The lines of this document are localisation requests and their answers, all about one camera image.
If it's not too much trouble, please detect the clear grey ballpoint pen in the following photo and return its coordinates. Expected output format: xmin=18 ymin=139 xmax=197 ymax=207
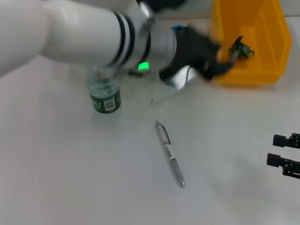
xmin=154 ymin=120 xmax=186 ymax=188

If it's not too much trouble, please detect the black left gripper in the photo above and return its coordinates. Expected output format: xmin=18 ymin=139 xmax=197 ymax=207
xmin=159 ymin=27 xmax=235 ymax=82

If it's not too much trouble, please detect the clear green-label water bottle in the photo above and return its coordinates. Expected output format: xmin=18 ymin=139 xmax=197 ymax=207
xmin=88 ymin=67 xmax=122 ymax=114

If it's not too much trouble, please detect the green plastic wrapper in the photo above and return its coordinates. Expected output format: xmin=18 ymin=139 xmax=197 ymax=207
xmin=228 ymin=35 xmax=256 ymax=60

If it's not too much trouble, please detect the clear plastic ruler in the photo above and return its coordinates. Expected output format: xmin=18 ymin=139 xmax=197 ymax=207
xmin=150 ymin=60 xmax=235 ymax=105

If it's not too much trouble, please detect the yellow plastic bin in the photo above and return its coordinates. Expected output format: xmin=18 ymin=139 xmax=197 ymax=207
xmin=210 ymin=0 xmax=293 ymax=89

